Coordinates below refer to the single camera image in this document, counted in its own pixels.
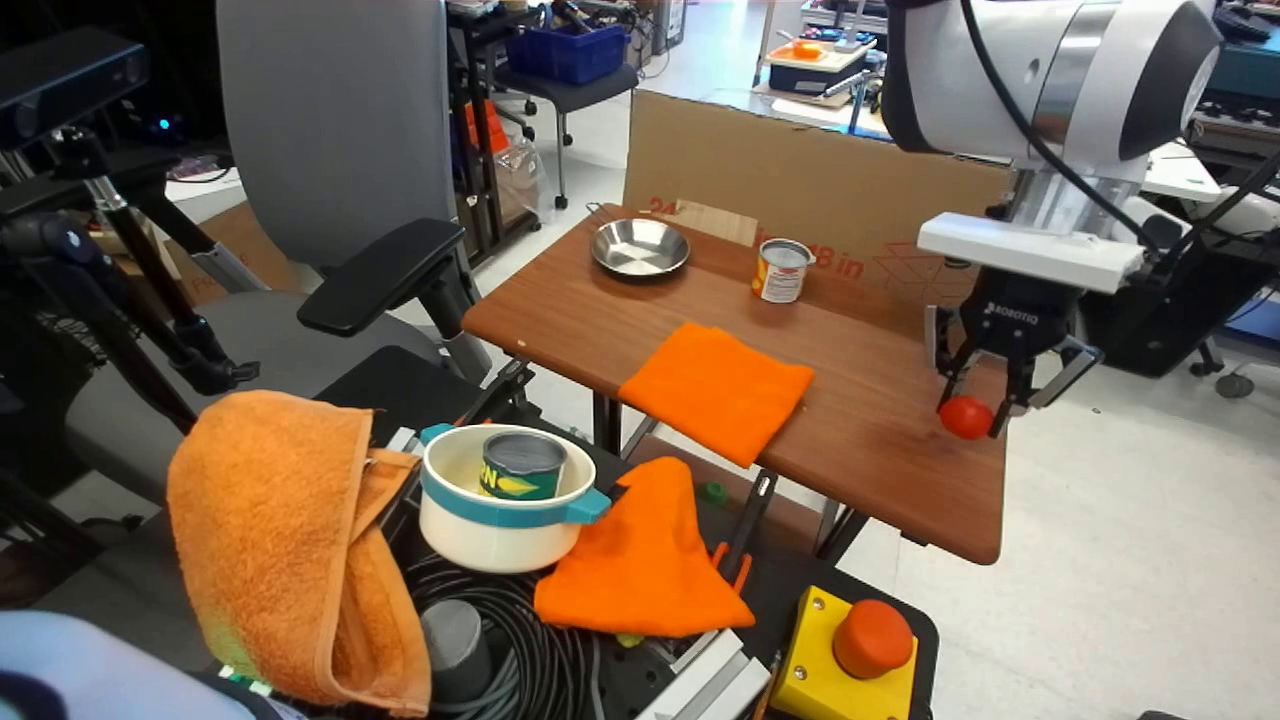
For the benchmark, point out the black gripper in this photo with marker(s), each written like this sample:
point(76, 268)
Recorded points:
point(1022, 315)

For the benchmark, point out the orange ball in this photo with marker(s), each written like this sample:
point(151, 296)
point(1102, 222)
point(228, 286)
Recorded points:
point(966, 416)

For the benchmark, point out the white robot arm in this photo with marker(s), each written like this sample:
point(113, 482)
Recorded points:
point(1064, 83)

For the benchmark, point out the brown wooden table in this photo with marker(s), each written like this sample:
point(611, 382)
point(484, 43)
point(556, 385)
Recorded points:
point(866, 425)

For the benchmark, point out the black office chair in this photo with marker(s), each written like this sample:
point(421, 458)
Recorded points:
point(1182, 301)

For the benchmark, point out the small glass cup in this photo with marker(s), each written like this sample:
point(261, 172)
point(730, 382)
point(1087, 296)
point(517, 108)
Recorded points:
point(782, 274)

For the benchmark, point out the cardboard panel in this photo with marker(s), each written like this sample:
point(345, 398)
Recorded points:
point(803, 172)

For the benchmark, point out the orange square cloth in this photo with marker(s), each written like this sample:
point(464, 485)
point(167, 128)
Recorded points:
point(718, 391)

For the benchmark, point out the red emergency stop button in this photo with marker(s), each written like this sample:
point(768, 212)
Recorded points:
point(874, 637)

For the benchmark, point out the yellow emergency stop box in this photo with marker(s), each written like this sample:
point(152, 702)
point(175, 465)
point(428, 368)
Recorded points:
point(808, 678)

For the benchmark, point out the shallow metal bowl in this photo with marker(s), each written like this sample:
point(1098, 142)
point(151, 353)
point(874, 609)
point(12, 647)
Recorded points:
point(640, 251)

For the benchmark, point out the orange crumpled cloth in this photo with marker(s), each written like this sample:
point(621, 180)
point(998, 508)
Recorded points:
point(646, 562)

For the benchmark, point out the aluminium profile bar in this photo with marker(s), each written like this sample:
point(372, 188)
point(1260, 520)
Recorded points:
point(706, 678)

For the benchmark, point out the teal and yellow can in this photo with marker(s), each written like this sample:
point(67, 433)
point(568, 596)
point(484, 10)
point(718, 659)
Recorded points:
point(523, 465)

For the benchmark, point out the white pot with teal band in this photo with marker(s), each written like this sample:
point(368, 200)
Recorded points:
point(502, 526)

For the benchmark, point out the blue storage bin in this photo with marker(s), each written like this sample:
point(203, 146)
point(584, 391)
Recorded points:
point(568, 54)

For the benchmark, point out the grey cylinder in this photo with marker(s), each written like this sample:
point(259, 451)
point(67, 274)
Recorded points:
point(453, 647)

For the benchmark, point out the black chair armrest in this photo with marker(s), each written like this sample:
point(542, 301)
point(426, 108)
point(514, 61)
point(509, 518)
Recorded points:
point(383, 274)

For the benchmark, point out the grey chair backrest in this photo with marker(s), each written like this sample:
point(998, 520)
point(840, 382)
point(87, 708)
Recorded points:
point(332, 120)

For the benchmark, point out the large orange towel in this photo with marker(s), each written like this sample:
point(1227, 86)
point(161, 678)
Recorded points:
point(274, 533)

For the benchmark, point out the black tripod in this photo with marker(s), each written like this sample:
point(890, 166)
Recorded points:
point(134, 253)

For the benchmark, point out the white and blue device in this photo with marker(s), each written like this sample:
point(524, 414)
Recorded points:
point(81, 665)

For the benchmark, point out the black camera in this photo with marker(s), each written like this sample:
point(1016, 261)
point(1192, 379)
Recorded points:
point(60, 83)

